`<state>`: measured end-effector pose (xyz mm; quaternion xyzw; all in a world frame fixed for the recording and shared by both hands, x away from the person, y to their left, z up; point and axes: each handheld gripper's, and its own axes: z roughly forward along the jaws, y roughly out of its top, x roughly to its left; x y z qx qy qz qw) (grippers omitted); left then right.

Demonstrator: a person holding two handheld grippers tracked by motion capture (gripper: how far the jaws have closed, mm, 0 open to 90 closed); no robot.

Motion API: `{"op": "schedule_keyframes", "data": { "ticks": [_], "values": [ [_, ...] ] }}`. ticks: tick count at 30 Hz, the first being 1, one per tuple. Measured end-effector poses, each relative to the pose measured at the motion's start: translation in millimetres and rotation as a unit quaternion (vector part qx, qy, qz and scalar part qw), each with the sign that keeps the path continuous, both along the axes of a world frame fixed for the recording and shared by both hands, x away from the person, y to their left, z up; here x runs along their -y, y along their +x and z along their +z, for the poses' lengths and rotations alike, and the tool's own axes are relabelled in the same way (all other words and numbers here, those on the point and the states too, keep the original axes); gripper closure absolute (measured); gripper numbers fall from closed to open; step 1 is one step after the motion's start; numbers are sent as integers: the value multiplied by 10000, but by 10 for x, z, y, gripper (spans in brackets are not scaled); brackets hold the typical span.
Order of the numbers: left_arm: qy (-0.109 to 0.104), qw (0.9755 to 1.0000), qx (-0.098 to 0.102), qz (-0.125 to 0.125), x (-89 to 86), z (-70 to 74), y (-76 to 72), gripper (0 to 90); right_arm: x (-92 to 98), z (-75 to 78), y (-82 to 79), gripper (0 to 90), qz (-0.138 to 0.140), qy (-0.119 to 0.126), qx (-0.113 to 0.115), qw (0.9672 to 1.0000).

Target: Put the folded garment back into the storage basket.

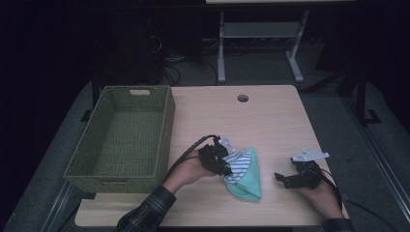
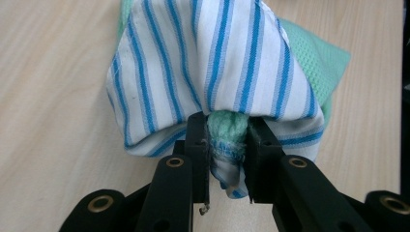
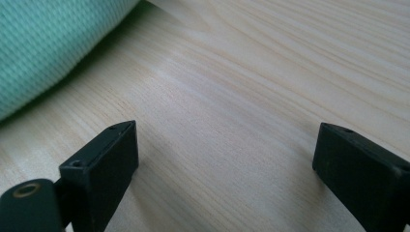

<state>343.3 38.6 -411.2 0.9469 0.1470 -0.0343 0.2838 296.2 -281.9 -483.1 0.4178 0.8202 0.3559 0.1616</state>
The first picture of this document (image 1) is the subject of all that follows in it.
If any person's left hand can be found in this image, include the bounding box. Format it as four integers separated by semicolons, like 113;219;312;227
161;149;218;195

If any green woven basket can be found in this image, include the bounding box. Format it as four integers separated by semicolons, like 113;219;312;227
63;84;176;194

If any black floor bracket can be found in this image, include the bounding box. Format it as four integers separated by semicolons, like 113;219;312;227
79;109;93;123

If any person's right hand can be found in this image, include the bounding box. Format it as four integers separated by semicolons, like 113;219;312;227
293;180;346;220

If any mint green striped garment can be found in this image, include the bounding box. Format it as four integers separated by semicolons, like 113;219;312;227
220;146;262;203

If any black metal stand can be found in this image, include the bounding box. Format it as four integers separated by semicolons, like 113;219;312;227
299;62;383;128

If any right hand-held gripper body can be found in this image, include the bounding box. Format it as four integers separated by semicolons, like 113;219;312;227
289;148;331;190

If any tangle of floor cables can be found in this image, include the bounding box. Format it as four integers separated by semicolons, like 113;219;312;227
151;34;220;87

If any right hand-held gripper black cable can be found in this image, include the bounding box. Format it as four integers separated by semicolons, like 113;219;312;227
317;167;343;211

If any black floor cable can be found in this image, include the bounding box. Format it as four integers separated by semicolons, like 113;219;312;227
346;199;399;232

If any white metal stand frame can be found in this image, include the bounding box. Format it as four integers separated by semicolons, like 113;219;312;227
216;9;311;84

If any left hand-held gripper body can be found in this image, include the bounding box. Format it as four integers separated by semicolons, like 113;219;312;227
197;136;238;177

